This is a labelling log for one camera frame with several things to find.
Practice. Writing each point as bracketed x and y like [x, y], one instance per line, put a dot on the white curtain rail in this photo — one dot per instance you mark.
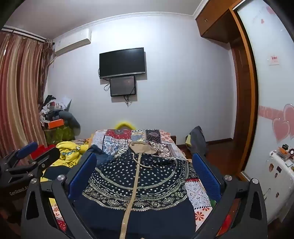
[23, 33]

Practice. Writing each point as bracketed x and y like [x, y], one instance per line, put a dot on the large black wall television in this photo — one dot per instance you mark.
[123, 62]

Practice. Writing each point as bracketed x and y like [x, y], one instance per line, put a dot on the small paper note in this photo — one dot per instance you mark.
[274, 59]

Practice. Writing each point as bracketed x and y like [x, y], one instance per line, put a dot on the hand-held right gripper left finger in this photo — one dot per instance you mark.
[83, 177]

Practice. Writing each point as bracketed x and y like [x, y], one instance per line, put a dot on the blue denim jeans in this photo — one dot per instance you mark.
[103, 156]

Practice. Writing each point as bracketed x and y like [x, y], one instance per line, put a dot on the yellow green cloth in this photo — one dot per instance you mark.
[188, 140]

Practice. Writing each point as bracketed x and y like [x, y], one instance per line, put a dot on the red striped curtain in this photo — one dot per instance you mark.
[20, 92]

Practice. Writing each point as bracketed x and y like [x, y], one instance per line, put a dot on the white air conditioner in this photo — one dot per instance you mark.
[73, 42]

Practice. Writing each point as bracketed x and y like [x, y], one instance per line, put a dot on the red cloth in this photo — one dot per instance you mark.
[40, 150]

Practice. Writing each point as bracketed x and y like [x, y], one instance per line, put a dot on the frosted sliding wardrobe door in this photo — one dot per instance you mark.
[273, 87]

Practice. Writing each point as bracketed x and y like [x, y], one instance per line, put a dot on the patchwork bedspread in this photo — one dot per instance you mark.
[160, 142]

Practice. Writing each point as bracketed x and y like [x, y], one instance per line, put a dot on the pile of clutter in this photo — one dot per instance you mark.
[52, 108]

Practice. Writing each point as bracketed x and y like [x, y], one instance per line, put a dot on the white mini fridge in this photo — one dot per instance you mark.
[280, 183]

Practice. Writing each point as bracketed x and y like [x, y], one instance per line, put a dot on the yellow curved cushion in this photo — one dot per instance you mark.
[124, 125]

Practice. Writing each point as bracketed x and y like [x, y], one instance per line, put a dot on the small clutter on fridge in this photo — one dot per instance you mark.
[284, 152]

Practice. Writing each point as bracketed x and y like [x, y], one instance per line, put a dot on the wooden door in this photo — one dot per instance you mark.
[243, 92]

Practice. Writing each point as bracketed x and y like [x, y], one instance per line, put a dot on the yellow cartoon blanket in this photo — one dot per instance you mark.
[69, 151]

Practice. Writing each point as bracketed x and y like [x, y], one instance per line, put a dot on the pink heart stickers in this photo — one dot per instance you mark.
[281, 127]

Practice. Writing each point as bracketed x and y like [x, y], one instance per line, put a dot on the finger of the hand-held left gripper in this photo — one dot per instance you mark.
[26, 149]
[49, 154]

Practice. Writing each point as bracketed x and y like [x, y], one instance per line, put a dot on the orange box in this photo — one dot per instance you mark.
[56, 123]

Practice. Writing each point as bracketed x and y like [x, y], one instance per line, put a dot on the grey bolster pillow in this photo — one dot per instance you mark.
[72, 121]

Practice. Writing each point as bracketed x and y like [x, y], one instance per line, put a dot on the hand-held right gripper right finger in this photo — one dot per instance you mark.
[206, 177]

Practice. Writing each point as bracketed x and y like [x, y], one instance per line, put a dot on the small black wall monitor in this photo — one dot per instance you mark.
[123, 86]

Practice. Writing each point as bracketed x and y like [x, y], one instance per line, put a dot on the navy patterned hoodie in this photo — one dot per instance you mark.
[156, 183]

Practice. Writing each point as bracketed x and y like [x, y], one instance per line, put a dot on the orange cloth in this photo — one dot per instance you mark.
[226, 224]

